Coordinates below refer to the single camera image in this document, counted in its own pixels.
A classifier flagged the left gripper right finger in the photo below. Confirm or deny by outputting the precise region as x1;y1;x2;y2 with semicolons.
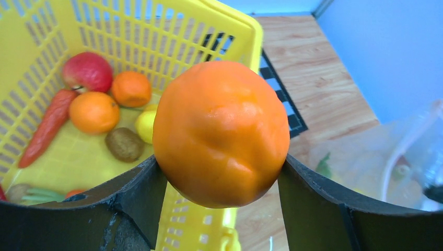
278;155;442;250

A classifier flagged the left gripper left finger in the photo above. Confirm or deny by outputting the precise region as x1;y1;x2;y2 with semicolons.
1;156;167;250

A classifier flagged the yellow lemon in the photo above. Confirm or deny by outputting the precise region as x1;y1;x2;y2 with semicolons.
135;104;158;144

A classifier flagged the brown kiwi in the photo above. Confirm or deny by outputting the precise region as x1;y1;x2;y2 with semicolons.
6;184;32;203
104;127;145;163

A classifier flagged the clear zip top bag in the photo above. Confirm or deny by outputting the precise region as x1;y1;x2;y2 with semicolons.
308;99;442;211

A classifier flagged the black white checkerboard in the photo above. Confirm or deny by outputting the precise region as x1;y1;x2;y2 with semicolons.
201;32;309;139

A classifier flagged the red chili pepper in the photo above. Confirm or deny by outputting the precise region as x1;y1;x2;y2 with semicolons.
0;186;8;201

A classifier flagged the orange tangerine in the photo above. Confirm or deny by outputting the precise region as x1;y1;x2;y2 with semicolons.
69;92;120;134
153;61;290;208
111;71;151;108

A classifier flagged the red apple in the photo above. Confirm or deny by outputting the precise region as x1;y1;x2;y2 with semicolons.
62;52;113;93

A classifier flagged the orange carrot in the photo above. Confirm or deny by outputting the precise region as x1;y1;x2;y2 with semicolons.
18;89;78;168

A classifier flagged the green vegetable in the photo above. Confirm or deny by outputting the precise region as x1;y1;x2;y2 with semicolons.
21;188;65;203

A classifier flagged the yellow plastic basket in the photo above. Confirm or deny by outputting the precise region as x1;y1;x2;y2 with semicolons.
1;1;263;250

